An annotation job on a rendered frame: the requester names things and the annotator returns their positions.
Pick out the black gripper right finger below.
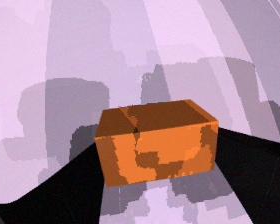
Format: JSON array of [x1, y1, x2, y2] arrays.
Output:
[[214, 127, 280, 224]]

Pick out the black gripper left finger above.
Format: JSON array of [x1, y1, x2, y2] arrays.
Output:
[[0, 141, 104, 224]]

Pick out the orange block with dark square face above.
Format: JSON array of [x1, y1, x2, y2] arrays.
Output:
[[95, 99, 218, 188]]

